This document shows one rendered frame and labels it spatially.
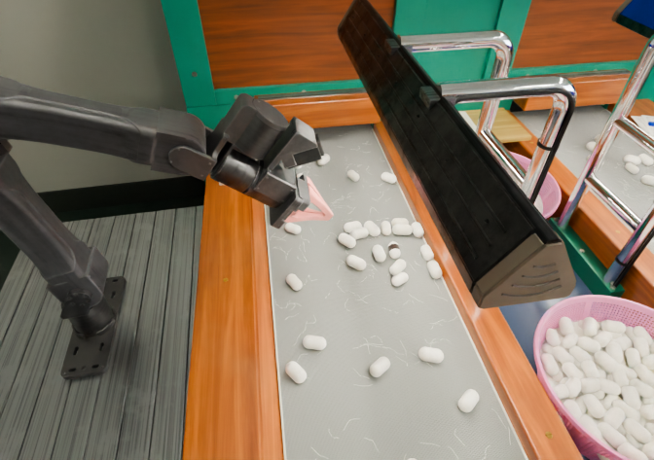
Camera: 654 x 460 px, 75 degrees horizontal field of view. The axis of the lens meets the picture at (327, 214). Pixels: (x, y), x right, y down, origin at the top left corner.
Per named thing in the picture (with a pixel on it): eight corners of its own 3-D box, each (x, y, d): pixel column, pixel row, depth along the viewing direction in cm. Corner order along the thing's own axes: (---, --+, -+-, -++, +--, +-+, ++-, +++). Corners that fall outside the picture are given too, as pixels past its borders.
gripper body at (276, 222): (300, 162, 68) (260, 140, 64) (307, 203, 60) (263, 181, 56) (276, 190, 71) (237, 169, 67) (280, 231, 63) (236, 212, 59)
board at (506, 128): (399, 153, 99) (400, 148, 98) (383, 121, 110) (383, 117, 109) (530, 140, 103) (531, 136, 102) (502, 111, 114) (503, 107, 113)
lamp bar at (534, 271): (477, 312, 33) (502, 249, 28) (337, 36, 79) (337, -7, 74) (570, 300, 34) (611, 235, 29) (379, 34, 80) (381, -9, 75)
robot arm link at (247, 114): (283, 107, 61) (207, 61, 55) (293, 138, 55) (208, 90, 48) (240, 164, 66) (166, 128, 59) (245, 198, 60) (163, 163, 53)
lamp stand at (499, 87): (390, 336, 73) (434, 94, 43) (364, 252, 88) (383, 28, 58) (493, 321, 75) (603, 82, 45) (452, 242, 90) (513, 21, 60)
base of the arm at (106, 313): (113, 250, 78) (72, 256, 77) (89, 346, 63) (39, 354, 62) (127, 278, 83) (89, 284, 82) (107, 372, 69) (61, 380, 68)
